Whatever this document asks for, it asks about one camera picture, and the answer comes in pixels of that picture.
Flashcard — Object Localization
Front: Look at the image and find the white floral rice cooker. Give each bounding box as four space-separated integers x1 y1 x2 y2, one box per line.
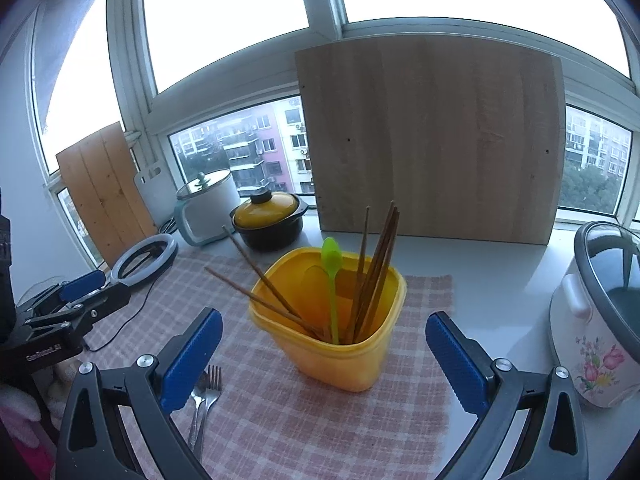
549 220 640 409

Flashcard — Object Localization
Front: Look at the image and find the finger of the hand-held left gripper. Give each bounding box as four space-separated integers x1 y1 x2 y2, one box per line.
22 284 132 336
17 270 106 311

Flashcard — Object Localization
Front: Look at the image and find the pink fluffy cloth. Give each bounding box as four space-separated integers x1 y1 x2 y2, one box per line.
0 385 57 480

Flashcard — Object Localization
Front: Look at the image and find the black ceramic pot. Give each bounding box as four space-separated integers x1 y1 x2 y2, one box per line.
230 195 310 252

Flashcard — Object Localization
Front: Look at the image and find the pine wood board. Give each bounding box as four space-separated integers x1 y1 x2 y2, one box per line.
56 121 159 268

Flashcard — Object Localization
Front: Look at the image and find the teal and white cooker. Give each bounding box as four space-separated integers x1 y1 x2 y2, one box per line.
174 170 240 247

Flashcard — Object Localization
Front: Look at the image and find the black ring light cable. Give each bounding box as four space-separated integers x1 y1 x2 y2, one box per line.
82 284 157 353

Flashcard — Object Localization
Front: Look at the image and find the light wood board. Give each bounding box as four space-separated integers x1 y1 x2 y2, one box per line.
294 36 566 246

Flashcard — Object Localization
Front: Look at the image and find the white ring light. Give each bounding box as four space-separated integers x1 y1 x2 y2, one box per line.
110 233 179 287

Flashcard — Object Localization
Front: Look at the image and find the white cutting board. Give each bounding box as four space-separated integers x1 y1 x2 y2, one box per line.
134 166 177 229

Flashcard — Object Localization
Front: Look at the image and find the pink checked cloth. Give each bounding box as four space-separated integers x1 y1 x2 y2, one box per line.
65 250 454 480

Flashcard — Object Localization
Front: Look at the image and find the green plastic spoon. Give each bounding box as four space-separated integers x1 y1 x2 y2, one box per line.
321 236 344 346

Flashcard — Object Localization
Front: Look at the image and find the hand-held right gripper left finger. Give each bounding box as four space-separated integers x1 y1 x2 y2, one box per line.
55 307 224 480

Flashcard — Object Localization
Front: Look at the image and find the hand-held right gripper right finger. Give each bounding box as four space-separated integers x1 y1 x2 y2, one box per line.
425 311 590 480

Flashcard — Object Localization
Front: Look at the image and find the yellow pot lid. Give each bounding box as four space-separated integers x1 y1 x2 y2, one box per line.
234 188 300 229

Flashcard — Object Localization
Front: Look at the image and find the yellow plastic container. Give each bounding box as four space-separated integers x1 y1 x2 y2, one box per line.
248 246 407 393

